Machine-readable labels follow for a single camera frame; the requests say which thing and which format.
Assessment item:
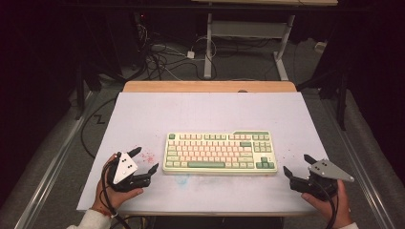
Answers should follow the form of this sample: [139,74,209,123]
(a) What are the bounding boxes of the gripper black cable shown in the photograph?
[100,154,132,229]
[313,180,339,229]

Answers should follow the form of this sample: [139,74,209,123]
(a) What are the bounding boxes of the metal floor rail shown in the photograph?
[13,92,96,229]
[321,98,397,229]

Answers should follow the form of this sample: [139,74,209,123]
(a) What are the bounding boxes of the red bracelet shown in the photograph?
[92,206,113,219]

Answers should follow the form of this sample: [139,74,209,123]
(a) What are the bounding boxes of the white-legged desk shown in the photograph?
[190,0,339,81]

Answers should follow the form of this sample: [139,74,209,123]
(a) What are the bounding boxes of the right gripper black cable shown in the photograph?
[313,180,339,229]

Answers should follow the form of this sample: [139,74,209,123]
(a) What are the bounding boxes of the black stand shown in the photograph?
[75,60,103,121]
[297,63,350,132]

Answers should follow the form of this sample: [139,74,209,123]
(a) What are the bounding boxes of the person's right hand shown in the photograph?
[300,179,353,228]

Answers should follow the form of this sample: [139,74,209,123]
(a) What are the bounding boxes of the black floor cable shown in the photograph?
[80,96,117,160]

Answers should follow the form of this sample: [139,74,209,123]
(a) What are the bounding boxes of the cream green pink keyboard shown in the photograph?
[162,130,278,176]

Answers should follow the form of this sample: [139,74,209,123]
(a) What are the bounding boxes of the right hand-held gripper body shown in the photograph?
[288,158,355,202]

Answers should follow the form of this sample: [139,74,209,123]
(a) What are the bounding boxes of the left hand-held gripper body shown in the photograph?
[106,151,152,193]

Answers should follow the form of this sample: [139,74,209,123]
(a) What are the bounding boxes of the person's left hand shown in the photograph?
[94,154,144,218]

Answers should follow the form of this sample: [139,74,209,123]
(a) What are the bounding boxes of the tangle of floor cables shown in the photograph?
[133,23,218,81]

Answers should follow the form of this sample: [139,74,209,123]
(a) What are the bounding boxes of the wooden table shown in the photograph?
[79,80,343,218]

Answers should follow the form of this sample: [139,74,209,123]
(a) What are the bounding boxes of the white table mat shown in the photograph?
[76,92,352,214]

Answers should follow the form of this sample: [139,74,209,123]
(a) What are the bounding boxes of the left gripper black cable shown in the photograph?
[100,154,132,229]

